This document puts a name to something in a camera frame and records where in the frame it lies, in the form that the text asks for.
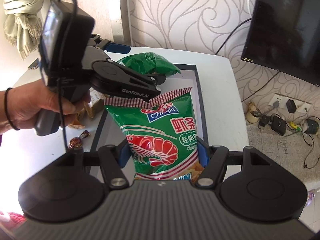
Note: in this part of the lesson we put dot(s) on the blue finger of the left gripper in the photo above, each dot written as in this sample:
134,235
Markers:
156,79
117,48

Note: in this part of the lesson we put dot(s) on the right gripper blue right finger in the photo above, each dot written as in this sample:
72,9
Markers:
212,159

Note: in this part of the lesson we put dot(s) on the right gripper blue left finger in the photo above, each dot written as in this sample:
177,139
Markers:
112,159

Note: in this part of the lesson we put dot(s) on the green pea snack bag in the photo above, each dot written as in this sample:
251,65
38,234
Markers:
149,63

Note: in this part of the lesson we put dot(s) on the brown foil candy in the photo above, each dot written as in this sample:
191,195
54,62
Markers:
77,142

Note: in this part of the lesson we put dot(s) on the green shrimp chips bag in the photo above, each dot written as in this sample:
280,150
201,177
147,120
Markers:
161,133

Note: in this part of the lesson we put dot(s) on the brown labelled snack packet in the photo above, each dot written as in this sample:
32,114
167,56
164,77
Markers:
96,103

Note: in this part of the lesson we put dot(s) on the orange peanut snack bag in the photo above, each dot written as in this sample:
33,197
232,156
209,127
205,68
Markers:
77,122

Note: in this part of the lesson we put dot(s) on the person's left hand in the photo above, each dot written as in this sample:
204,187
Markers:
24,103

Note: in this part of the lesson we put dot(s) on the dark shallow tray box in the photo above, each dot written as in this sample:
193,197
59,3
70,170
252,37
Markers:
109,133

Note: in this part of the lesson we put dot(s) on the gold smartphone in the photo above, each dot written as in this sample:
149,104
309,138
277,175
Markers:
34,65

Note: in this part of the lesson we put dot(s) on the black set-top box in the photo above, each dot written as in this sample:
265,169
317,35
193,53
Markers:
278,124

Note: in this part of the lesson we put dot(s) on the green fringed curtain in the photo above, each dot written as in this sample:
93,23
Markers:
22,26

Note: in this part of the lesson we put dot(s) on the black hair tie wristband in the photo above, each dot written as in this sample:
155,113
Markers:
6,109

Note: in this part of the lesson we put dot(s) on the white wall power outlet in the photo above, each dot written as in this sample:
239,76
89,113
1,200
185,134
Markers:
301,106

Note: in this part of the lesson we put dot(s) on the black wall television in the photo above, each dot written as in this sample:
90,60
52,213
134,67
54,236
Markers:
284,35

